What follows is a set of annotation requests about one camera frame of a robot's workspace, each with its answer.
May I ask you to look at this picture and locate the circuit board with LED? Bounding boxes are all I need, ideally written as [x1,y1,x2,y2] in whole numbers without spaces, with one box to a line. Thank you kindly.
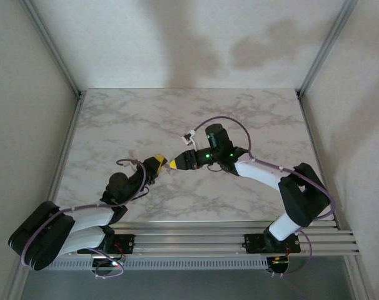
[91,256,127,269]
[266,256,290,273]

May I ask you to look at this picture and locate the aluminium mounting rails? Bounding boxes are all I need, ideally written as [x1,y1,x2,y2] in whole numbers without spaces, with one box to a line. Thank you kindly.
[51,221,361,259]

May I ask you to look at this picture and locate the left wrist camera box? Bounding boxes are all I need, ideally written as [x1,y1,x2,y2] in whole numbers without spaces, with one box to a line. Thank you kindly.
[126,149,142,172]

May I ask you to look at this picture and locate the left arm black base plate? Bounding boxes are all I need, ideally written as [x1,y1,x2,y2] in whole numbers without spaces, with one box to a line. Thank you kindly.
[77,233,136,254]

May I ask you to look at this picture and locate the aluminium table side rail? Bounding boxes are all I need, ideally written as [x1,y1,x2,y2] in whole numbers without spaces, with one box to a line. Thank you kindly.
[45,92,86,213]
[297,93,339,226]

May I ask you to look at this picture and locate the grey slotted cable duct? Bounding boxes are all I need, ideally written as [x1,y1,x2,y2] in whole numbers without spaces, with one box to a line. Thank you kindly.
[47,257,268,270]

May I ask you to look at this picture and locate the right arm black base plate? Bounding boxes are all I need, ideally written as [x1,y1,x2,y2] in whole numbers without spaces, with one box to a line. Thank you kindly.
[244,232,302,254]

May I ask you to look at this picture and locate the aluminium frame post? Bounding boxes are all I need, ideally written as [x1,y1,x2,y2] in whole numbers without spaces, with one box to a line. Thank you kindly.
[297,0,359,96]
[19,0,83,98]

